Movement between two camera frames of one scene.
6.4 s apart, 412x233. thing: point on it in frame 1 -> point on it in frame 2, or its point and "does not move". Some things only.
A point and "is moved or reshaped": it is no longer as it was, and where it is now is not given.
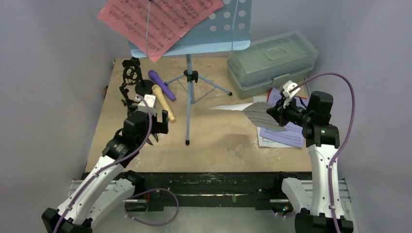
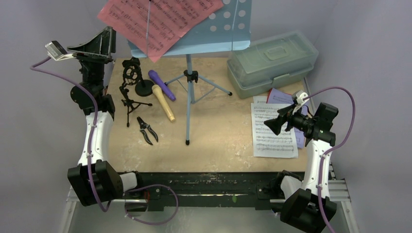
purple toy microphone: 162,85 does not move
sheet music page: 257,112 is moved or reshaped
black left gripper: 160,126 -> 96,50
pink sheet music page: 152,26 does not move
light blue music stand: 229,28 does not move
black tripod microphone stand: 131,74 does not move
